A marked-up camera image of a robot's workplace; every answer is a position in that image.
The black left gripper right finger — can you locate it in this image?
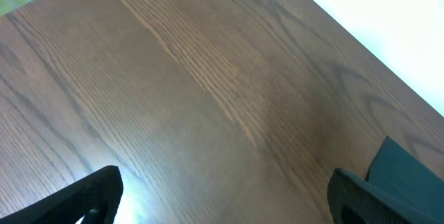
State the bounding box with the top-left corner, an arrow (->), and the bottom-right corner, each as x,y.
327,168 -> 439,224

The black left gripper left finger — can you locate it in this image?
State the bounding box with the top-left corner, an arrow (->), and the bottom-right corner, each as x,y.
1,166 -> 123,224

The black gift box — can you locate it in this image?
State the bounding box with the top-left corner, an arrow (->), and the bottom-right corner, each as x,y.
366,137 -> 443,223

